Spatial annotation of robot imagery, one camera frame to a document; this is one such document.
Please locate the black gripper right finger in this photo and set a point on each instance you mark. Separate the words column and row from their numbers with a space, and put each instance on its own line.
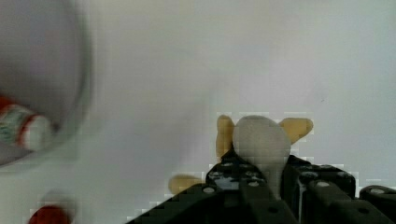
column 324, row 194

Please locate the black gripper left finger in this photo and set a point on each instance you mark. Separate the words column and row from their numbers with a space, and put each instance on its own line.
column 234, row 192

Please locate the peeled plush banana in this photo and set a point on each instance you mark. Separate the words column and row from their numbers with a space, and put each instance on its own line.
column 261, row 142

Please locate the small red tomato toy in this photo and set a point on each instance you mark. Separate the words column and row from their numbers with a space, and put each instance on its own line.
column 50, row 214

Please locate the red plush ketchup bottle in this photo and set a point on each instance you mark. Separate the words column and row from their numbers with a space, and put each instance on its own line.
column 22, row 127

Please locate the grey round plate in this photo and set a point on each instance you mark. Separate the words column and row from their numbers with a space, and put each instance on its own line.
column 46, row 63

